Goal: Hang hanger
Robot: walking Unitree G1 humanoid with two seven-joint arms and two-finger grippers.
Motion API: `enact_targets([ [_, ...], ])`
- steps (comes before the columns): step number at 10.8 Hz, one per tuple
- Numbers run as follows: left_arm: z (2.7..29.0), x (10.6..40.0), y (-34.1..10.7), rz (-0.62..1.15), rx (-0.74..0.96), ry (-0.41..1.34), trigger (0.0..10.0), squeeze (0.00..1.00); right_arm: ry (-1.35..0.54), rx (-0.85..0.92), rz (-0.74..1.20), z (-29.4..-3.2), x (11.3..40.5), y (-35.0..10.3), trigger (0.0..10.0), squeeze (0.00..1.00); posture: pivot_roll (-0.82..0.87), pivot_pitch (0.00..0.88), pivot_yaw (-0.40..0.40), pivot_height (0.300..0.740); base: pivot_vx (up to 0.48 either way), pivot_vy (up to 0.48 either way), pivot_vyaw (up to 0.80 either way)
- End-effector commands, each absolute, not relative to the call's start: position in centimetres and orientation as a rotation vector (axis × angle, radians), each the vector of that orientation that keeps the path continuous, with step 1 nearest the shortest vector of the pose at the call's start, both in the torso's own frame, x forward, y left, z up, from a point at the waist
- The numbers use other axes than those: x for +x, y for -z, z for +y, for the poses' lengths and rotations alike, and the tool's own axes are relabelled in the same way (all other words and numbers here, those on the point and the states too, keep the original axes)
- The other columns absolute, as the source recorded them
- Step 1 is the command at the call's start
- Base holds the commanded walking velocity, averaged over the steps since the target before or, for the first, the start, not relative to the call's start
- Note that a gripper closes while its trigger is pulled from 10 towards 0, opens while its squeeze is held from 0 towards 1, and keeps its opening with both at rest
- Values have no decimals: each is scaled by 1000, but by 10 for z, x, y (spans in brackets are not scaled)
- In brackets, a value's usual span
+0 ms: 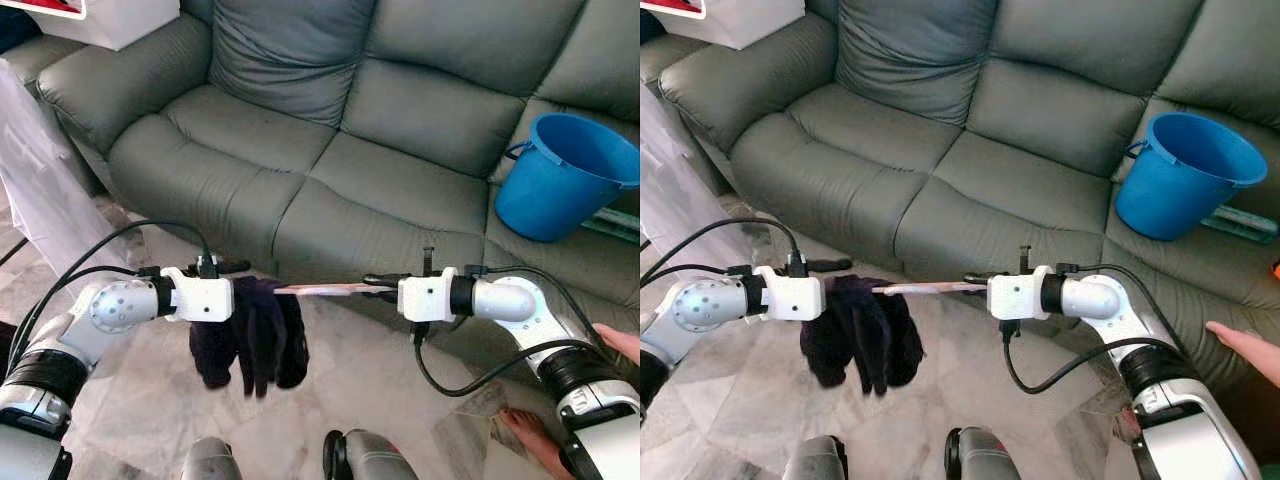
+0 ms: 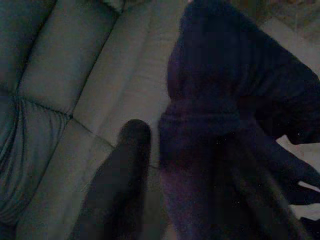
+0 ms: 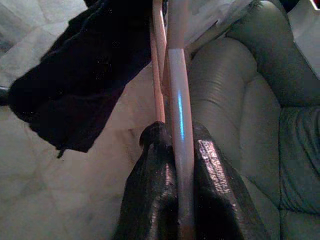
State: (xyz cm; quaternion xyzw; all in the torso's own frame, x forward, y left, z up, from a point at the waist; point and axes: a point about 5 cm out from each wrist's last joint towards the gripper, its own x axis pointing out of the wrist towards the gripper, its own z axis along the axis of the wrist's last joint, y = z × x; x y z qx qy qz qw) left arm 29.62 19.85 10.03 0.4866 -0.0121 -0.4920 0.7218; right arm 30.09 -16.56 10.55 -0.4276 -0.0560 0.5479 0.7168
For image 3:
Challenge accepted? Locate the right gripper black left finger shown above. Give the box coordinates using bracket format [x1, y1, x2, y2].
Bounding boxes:
[113, 121, 180, 240]

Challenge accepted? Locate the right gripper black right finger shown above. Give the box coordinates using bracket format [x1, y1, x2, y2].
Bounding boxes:
[193, 124, 270, 240]

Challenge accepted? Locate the pale pink plastic hanger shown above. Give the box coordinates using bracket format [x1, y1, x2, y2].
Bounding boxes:
[149, 0, 195, 240]

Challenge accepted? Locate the dark purple garment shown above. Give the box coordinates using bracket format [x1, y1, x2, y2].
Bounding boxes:
[6, 0, 169, 159]

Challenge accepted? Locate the dark green sofa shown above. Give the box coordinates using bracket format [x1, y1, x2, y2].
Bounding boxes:
[188, 0, 320, 240]

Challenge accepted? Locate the white garment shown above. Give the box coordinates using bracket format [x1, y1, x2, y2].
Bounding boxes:
[183, 0, 256, 52]

